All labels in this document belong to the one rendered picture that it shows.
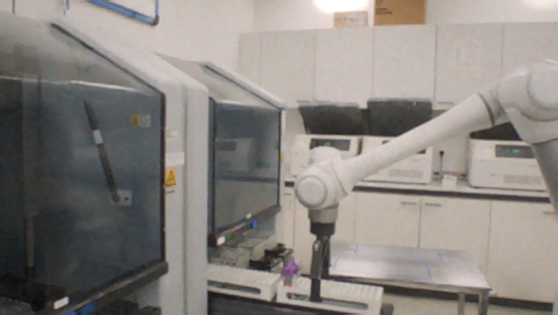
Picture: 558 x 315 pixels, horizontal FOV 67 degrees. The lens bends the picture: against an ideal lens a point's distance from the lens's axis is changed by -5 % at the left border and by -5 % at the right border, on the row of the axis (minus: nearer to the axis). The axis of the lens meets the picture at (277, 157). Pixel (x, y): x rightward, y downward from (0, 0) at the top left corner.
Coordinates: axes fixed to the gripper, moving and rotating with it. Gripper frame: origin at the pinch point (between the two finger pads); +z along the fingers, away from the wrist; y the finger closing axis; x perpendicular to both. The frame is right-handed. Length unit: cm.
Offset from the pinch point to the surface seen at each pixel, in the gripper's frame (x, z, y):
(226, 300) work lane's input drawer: 27.0, 5.8, -6.6
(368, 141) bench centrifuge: 18, -36, 236
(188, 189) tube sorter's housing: 33.4, -29.1, -18.3
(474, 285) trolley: -46, 3, 29
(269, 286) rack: 14.0, 0.0, -4.7
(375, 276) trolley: -13.3, 3.8, 27.2
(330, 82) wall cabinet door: 56, -85, 259
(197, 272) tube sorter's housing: 32.8, -4.4, -14.0
